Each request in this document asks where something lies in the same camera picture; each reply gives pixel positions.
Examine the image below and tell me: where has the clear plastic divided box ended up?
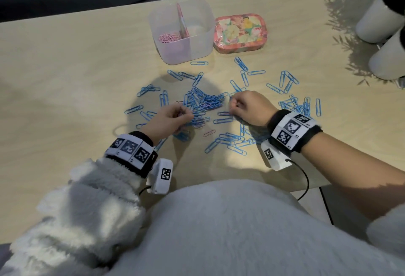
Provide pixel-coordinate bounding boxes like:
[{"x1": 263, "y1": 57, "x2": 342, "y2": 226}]
[{"x1": 148, "y1": 0, "x2": 216, "y2": 66}]

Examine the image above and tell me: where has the person's right forearm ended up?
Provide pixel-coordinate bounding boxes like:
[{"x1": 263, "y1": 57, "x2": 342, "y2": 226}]
[{"x1": 303, "y1": 133, "x2": 405, "y2": 222}]

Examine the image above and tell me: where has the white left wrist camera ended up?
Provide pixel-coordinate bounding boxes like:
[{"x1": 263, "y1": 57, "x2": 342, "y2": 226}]
[{"x1": 146, "y1": 158, "x2": 174, "y2": 195}]

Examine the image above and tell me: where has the person's left hand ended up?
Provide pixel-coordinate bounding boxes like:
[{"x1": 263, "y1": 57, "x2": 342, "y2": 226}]
[{"x1": 140, "y1": 103, "x2": 194, "y2": 147}]

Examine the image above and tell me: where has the floral tin lid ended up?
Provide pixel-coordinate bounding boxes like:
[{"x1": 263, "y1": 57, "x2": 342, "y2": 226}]
[{"x1": 213, "y1": 13, "x2": 267, "y2": 55}]

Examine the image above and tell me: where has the right marker wristband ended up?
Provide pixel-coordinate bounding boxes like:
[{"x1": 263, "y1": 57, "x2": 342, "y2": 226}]
[{"x1": 267, "y1": 109, "x2": 324, "y2": 155}]

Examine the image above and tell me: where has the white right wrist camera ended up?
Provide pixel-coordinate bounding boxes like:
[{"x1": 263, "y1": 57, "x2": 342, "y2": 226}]
[{"x1": 260, "y1": 139, "x2": 294, "y2": 172}]

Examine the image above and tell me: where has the person's left forearm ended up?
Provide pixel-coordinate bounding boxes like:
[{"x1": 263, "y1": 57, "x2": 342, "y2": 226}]
[{"x1": 0, "y1": 156, "x2": 147, "y2": 276}]

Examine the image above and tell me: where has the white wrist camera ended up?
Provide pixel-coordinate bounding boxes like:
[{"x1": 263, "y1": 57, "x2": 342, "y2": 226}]
[
  {"x1": 260, "y1": 139, "x2": 294, "y2": 172},
  {"x1": 146, "y1": 158, "x2": 174, "y2": 195}
]

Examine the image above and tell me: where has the white plant pot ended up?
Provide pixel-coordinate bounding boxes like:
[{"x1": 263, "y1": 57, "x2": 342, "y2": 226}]
[
  {"x1": 368, "y1": 27, "x2": 405, "y2": 81},
  {"x1": 356, "y1": 0, "x2": 405, "y2": 44}
]

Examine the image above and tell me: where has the left marker wristband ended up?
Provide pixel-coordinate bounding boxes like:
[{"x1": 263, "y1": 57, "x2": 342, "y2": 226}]
[{"x1": 104, "y1": 131, "x2": 159, "y2": 179}]

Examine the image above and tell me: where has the person's right hand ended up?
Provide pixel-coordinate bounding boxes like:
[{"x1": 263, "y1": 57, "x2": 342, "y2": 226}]
[{"x1": 228, "y1": 90, "x2": 279, "y2": 128}]

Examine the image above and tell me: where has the group of blue paper clips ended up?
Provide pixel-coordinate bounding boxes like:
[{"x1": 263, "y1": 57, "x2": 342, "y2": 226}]
[{"x1": 124, "y1": 57, "x2": 322, "y2": 156}]

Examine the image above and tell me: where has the marker wristband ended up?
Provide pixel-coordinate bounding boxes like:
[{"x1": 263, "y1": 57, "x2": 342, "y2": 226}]
[
  {"x1": 267, "y1": 109, "x2": 324, "y2": 155},
  {"x1": 104, "y1": 131, "x2": 159, "y2": 179}
]

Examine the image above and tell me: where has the black right camera cable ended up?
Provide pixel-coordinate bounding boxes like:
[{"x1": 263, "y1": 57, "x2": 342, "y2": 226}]
[{"x1": 284, "y1": 158, "x2": 335, "y2": 226}]

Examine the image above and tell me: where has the heap of pink paper clips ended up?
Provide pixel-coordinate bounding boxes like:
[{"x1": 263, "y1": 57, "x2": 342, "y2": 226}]
[{"x1": 158, "y1": 32, "x2": 182, "y2": 44}]

